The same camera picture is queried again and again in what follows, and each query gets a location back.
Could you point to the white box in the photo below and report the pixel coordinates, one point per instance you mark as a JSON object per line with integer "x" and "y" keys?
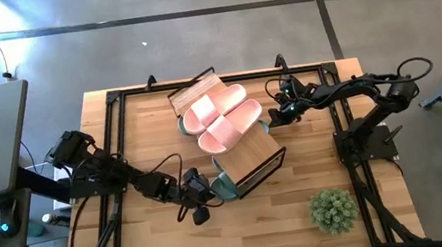
{"x": 61, "y": 204}

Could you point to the wooden shelf black metal frame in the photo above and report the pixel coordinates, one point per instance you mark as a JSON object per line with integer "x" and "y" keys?
{"x": 251, "y": 154}

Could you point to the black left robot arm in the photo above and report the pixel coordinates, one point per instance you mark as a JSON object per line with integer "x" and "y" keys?
{"x": 102, "y": 174}

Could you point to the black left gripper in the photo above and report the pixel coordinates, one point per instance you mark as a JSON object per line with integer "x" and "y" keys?
{"x": 195, "y": 187}

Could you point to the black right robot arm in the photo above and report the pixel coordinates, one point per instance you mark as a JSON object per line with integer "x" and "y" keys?
{"x": 372, "y": 89}

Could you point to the black aluminium table frame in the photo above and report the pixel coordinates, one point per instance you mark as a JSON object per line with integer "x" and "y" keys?
{"x": 147, "y": 90}

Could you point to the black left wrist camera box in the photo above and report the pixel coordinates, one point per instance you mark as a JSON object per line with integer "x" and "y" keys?
{"x": 201, "y": 216}

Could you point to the white capped bottle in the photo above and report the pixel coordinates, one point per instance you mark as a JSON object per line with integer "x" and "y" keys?
{"x": 54, "y": 219}

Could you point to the teal round object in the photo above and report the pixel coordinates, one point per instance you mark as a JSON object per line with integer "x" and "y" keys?
{"x": 36, "y": 229}

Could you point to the black computer mouse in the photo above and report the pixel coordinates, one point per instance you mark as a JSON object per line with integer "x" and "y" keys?
{"x": 7, "y": 220}

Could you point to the pink slide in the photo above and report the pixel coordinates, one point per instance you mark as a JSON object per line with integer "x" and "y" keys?
{"x": 226, "y": 129}
{"x": 206, "y": 110}

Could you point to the artificial green plant ball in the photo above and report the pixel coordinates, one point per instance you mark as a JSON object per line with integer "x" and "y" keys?
{"x": 334, "y": 211}

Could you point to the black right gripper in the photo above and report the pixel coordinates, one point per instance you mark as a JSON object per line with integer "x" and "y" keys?
{"x": 294, "y": 102}

